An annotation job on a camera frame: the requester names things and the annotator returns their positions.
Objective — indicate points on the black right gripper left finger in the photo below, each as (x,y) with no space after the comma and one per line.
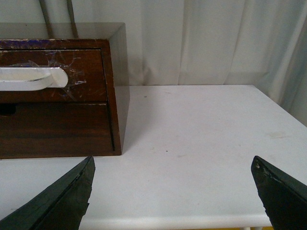
(61,206)

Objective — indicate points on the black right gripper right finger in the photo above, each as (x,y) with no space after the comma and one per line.
(284,197)

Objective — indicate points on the white drawer handle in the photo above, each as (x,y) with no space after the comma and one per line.
(13,79)

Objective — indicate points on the brown wooden drawer cabinet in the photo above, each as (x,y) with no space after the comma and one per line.
(109,38)

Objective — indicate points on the white curtain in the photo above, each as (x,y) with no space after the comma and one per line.
(181,42)

